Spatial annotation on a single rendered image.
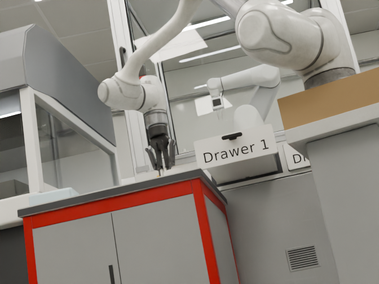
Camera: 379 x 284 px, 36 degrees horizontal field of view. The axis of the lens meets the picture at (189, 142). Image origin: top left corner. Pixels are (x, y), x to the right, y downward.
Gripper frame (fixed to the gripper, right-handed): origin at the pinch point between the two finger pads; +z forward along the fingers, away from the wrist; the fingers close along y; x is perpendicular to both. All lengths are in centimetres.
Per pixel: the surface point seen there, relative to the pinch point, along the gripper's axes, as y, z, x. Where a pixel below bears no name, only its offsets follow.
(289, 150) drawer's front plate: -39, -6, -36
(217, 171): -16.9, 0.5, -10.0
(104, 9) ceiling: 116, -196, -167
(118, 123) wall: 192, -151, -288
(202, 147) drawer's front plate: -18.4, -6.0, 3.5
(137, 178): 23.8, -9.1, -19.6
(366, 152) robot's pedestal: -77, 19, 33
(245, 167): -25.7, 0.5, -17.3
